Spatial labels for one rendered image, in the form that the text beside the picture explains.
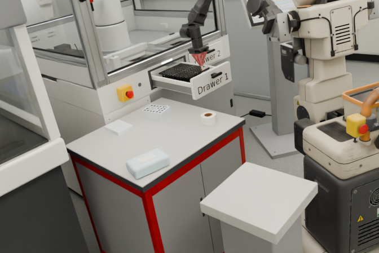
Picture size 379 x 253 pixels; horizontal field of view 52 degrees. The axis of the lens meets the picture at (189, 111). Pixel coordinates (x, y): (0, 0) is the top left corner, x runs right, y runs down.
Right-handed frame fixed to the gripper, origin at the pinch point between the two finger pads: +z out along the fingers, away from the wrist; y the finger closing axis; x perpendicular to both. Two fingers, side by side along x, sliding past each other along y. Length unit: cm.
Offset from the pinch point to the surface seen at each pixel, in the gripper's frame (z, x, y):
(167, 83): 5.5, -17.1, -10.0
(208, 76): 4.2, -6.4, 10.8
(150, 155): 17, -63, 32
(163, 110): 14.2, -30.7, 0.7
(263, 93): 77, 147, -84
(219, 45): -0.1, 38.1, -23.1
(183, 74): 3.0, -8.7, -5.5
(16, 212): 28, -108, -2
